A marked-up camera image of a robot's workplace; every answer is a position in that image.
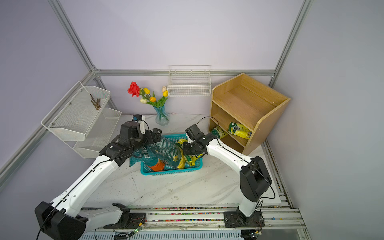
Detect yellow green fertilizer bag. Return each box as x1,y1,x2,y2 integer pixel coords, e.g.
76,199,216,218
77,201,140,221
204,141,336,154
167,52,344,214
185,154,203,167
229,122,252,140

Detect yellow green bag lowest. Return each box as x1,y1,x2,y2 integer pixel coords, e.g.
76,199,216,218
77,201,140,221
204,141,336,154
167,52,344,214
211,126,228,139

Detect teal orange soil bag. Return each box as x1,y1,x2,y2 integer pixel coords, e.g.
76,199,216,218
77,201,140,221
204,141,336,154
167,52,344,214
129,148,165,172

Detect large dark green soil bag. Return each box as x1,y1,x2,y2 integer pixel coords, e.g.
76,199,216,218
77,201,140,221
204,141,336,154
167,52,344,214
147,136,186,169

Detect yellow green bag top shelf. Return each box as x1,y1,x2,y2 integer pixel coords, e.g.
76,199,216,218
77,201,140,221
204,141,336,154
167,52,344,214
175,139,189,149

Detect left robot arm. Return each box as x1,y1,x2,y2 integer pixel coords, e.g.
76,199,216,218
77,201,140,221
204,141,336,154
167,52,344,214
35,120,162,240

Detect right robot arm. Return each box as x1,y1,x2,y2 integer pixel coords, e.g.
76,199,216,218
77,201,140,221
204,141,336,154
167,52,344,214
182,124,276,218

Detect wooden shelf unit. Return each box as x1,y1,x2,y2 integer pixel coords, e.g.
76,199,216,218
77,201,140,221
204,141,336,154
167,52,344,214
209,73,291,155

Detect blue glass vase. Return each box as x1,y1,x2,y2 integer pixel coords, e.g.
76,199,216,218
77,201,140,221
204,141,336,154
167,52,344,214
154,106,170,126

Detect teal plastic basket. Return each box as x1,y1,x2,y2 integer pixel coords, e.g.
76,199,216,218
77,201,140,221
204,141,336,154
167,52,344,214
130,133,203,176

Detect brown twigs in rack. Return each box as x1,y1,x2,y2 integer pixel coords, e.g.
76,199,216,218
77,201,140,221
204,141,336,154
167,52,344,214
90,94,101,110

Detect artificial flower bouquet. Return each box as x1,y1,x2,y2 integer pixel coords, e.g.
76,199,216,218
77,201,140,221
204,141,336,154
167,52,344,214
127,82,169,108

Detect white mesh two-tier rack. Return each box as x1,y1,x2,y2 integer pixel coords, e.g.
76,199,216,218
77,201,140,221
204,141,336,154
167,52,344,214
41,82,122,159

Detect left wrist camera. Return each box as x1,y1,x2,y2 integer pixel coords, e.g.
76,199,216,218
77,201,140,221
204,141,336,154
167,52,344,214
132,114,146,123

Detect white wire wall basket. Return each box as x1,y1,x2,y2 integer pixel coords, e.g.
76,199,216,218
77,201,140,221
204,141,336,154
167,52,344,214
167,65,212,97

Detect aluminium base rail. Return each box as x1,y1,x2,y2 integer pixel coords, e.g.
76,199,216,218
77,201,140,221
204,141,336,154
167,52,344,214
81,206,311,240

